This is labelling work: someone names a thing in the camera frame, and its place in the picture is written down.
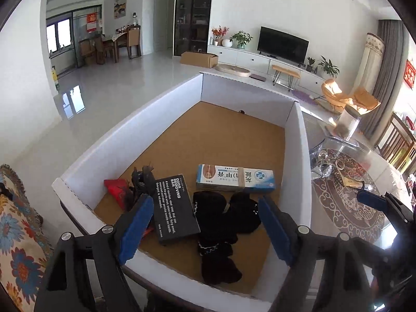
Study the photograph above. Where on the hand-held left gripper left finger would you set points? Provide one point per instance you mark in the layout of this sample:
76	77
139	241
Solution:
136	227

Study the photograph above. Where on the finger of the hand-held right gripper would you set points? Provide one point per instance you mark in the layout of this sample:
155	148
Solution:
369	198

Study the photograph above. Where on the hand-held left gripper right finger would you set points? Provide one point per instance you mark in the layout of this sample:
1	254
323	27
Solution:
274	230

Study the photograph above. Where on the black box with white print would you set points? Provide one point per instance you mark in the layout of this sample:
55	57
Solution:
175	208

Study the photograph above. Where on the red pleated pouch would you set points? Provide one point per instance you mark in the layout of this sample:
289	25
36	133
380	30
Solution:
115	188

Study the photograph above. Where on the black hair claw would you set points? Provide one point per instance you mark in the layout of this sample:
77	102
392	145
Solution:
143	178

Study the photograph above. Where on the black socks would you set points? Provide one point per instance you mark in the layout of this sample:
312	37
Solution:
214	221

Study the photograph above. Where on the blue and white medicine box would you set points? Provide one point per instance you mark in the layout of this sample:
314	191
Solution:
227	177

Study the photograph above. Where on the white cardboard box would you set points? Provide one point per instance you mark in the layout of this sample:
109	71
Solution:
227	143

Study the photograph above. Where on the silver hair claw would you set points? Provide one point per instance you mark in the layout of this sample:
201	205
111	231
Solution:
323	169

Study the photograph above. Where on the wooden chair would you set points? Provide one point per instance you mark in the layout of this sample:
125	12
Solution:
398	146

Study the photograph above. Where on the clear plastic jar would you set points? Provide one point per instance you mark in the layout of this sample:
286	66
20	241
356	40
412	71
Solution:
347	123

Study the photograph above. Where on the orange lounge chair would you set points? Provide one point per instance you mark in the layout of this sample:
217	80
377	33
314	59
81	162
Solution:
338	96

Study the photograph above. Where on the floral printed cloth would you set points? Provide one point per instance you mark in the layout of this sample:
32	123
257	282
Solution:
19	234

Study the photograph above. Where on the grey curtain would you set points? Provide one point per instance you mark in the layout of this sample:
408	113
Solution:
390	71

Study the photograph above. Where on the leafy potted plant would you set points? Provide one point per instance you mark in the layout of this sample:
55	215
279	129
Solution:
329	67

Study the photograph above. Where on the small potted plant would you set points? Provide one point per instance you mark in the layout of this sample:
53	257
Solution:
310	63

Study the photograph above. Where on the wooden bench with metal legs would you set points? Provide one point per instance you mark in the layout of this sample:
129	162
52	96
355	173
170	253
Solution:
286	70

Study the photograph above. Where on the round beige pet bed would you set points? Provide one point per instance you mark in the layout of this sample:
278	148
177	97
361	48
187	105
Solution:
233	71

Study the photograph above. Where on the white television cabinet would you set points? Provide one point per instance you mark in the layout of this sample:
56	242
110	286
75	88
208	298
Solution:
247	60

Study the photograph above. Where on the black television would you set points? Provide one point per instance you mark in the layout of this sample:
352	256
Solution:
282	44

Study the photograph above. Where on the brown cardboard box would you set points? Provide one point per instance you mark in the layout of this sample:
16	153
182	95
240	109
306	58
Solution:
198	59

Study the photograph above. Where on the brown dining chair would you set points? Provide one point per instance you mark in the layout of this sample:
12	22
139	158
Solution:
133	40

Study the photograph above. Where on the wooden dining table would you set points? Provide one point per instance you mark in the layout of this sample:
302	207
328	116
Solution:
115	39

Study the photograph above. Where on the white round vase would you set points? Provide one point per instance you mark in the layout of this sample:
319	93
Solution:
227	43

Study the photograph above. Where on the green potted plant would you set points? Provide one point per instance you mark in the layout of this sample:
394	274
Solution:
241	39

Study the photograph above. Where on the red flowers in vase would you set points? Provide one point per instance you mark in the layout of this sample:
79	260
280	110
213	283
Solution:
218	34

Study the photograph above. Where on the red door poster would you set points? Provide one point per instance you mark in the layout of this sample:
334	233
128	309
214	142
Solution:
92	22

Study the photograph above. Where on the dark glass display cabinet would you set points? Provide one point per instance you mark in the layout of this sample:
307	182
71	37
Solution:
193	13

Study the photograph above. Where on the red wall hanging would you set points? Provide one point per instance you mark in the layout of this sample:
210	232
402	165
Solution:
410	74

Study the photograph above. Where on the framed wall painting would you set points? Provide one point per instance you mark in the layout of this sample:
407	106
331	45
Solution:
120	5

